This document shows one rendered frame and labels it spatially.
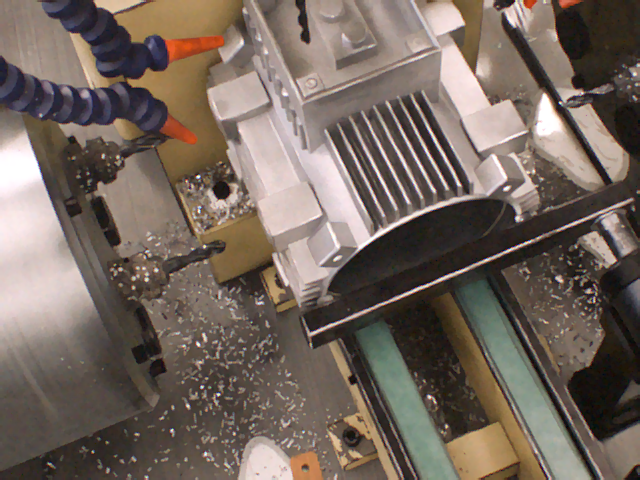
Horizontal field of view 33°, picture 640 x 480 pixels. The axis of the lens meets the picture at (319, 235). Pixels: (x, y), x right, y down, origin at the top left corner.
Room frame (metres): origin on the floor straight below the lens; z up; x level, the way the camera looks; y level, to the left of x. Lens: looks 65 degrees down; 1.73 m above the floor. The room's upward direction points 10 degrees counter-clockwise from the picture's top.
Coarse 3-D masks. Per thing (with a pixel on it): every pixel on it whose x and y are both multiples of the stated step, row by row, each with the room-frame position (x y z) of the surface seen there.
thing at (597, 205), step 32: (608, 192) 0.33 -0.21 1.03; (544, 224) 0.31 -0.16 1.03; (576, 224) 0.31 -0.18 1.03; (608, 224) 0.30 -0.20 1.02; (448, 256) 0.30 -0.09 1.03; (480, 256) 0.29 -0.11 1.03; (512, 256) 0.29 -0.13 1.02; (384, 288) 0.28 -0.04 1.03; (416, 288) 0.28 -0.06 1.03; (448, 288) 0.28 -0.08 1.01; (320, 320) 0.27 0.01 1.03; (352, 320) 0.26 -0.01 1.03
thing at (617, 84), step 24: (504, 0) 0.48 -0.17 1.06; (552, 0) 0.54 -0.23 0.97; (600, 0) 0.48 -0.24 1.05; (624, 0) 0.45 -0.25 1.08; (576, 24) 0.50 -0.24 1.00; (600, 24) 0.47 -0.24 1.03; (624, 24) 0.45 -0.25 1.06; (576, 48) 0.48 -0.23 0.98; (600, 48) 0.46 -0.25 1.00; (624, 48) 0.44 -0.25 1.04; (576, 72) 0.49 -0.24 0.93; (600, 72) 0.46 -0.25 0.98; (624, 72) 0.40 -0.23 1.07; (576, 96) 0.39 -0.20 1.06; (600, 96) 0.39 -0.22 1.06; (624, 96) 0.38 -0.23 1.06; (624, 120) 0.41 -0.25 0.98; (624, 144) 0.40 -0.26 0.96
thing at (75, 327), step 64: (0, 128) 0.38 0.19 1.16; (0, 192) 0.33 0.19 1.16; (64, 192) 0.34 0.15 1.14; (0, 256) 0.29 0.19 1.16; (64, 256) 0.29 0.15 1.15; (0, 320) 0.26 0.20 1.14; (64, 320) 0.26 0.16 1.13; (128, 320) 0.28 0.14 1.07; (0, 384) 0.23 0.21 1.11; (64, 384) 0.23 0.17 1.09; (128, 384) 0.23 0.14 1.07; (0, 448) 0.21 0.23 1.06
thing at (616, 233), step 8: (616, 224) 0.30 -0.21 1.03; (624, 224) 0.30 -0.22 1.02; (608, 232) 0.30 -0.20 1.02; (616, 232) 0.30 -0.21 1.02; (624, 232) 0.29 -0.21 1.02; (632, 232) 0.30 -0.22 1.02; (608, 240) 0.29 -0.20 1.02; (616, 240) 0.29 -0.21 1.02; (624, 240) 0.29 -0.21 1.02; (632, 240) 0.29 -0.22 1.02; (616, 248) 0.29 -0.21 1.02; (624, 248) 0.28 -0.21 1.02; (632, 248) 0.28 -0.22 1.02; (616, 256) 0.28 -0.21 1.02
